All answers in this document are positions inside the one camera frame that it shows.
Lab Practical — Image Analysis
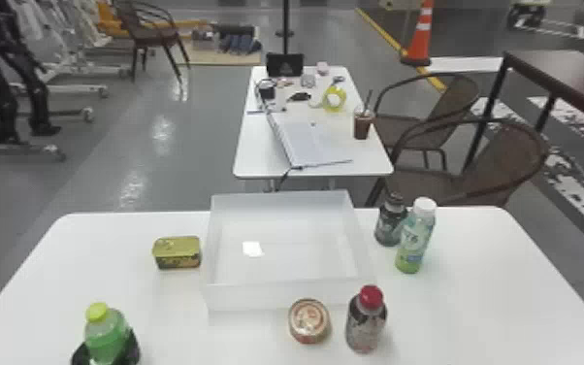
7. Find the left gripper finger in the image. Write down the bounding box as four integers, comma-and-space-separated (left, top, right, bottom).
126, 330, 142, 365
70, 343, 90, 365

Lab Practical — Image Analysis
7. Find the green bottle with yellow cap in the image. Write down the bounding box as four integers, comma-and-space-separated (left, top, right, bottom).
83, 301, 133, 365

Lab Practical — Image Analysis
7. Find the clear box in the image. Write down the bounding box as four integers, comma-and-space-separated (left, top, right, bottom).
201, 189, 376, 313

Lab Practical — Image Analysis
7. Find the red can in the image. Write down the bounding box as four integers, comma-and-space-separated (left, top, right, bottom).
287, 297, 333, 346

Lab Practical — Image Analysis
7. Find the dark bottle with red cap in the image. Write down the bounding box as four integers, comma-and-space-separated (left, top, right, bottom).
344, 284, 388, 355

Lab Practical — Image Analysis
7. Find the white side table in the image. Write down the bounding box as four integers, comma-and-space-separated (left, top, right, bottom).
232, 64, 395, 193

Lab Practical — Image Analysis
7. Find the white laptop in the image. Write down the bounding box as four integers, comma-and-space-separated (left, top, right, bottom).
265, 112, 354, 170

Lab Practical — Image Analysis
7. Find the dark bottle with black cap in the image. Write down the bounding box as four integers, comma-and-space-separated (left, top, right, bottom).
373, 191, 409, 249

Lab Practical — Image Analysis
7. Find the green bottle with white cap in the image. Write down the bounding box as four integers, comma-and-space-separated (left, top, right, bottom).
394, 196, 438, 276

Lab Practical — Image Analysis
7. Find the brown chair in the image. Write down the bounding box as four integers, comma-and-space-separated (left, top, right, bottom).
113, 0, 192, 83
364, 117, 551, 209
372, 72, 482, 171

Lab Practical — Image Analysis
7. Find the brown drink cup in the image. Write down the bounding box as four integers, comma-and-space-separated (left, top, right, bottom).
352, 89, 375, 142

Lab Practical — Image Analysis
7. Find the yellow tape roll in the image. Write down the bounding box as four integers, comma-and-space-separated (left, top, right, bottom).
321, 84, 348, 114

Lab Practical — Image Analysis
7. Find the orange cone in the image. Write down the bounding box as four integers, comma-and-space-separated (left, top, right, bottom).
400, 0, 437, 68

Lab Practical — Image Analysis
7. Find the dark side table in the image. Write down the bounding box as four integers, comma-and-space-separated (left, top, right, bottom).
462, 49, 584, 173

